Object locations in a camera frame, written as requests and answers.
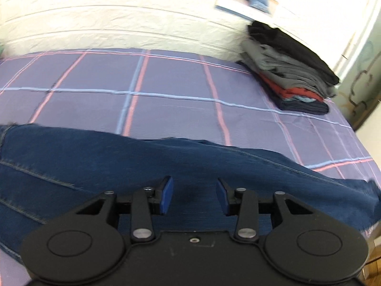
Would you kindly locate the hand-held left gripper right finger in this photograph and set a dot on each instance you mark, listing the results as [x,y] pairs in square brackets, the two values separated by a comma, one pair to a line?
[222,196]

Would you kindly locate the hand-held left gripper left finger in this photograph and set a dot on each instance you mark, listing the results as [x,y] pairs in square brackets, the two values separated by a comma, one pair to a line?
[168,196]

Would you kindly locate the dark blue denim pants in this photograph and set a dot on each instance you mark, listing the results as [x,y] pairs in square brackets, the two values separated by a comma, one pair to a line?
[89,161]

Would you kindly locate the red folded garment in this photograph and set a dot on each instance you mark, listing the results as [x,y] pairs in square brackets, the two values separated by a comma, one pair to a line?
[279,91]

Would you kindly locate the purple plaid bed sheet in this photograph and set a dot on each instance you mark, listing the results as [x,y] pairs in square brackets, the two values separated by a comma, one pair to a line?
[163,74]

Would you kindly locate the light blue folded garment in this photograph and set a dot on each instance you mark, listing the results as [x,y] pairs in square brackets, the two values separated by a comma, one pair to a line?
[300,99]

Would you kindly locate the black folded garment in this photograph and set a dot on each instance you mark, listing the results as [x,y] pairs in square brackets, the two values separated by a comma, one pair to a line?
[291,47]

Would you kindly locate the pale patterned curtain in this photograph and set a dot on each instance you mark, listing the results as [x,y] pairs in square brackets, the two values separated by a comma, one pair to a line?
[363,80]

